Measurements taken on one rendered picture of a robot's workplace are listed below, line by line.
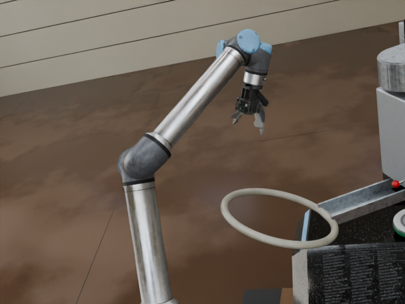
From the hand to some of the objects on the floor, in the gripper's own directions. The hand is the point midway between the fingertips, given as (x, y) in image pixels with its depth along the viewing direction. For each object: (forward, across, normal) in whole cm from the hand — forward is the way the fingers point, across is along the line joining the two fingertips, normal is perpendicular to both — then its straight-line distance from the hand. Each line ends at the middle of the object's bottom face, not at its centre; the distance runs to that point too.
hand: (248, 129), depth 221 cm
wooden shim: (+131, -6, +91) cm, 160 cm away
